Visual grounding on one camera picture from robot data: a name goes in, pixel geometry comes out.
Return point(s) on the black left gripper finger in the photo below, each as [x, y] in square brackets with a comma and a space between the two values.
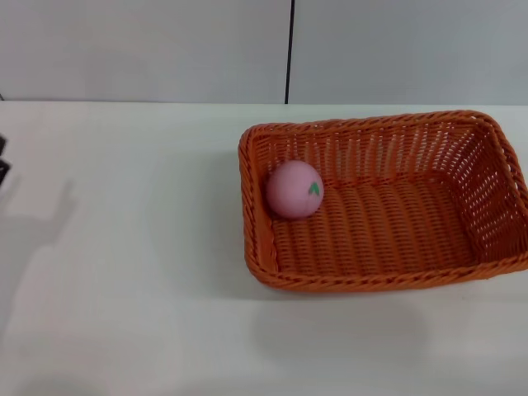
[4, 172]
[2, 145]

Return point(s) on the pink peach toy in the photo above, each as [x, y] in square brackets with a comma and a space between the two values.
[293, 189]

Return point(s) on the orange woven plastic basket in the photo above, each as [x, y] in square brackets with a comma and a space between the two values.
[371, 231]

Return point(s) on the black vertical wall strip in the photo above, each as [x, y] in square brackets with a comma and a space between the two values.
[289, 49]

